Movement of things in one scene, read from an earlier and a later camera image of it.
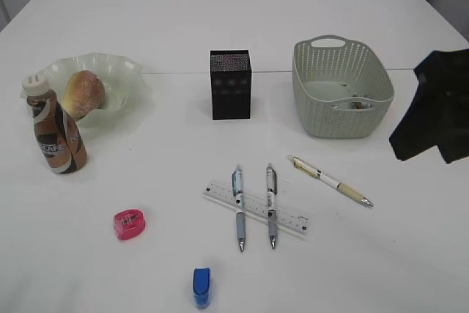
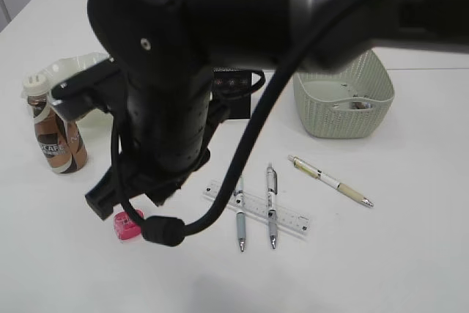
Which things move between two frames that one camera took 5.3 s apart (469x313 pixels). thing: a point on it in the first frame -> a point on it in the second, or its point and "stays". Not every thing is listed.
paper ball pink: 360,105 stays
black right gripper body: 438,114 -> 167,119
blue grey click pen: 237,188 stays
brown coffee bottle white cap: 59,138 stays
